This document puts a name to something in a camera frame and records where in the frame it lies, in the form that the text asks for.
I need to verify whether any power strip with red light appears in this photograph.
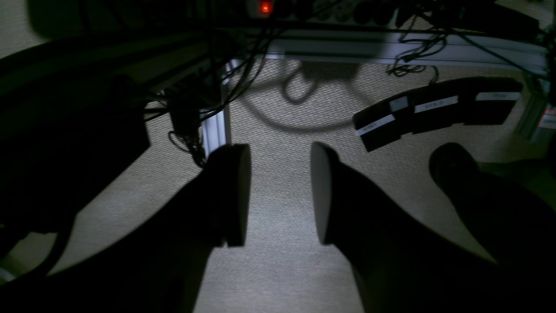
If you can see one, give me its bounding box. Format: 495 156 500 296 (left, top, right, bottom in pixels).
245 0 396 22

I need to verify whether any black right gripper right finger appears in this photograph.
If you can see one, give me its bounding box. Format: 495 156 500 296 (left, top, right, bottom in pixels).
310 141 346 245

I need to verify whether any black shoe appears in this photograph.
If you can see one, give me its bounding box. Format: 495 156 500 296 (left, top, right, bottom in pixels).
429 143 555 280

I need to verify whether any black foot pedal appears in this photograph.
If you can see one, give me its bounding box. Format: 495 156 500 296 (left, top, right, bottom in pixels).
409 82 463 134
462 77 523 125
353 96 414 152

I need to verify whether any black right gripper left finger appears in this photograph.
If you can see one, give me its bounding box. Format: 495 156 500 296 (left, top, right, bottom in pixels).
204 144 252 247

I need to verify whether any aluminium frame rail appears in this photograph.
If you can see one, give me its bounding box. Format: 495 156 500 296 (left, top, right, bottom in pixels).
268 30 548 76

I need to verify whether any aluminium frame leg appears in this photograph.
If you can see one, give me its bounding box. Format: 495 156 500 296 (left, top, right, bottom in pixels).
201 59 239 158

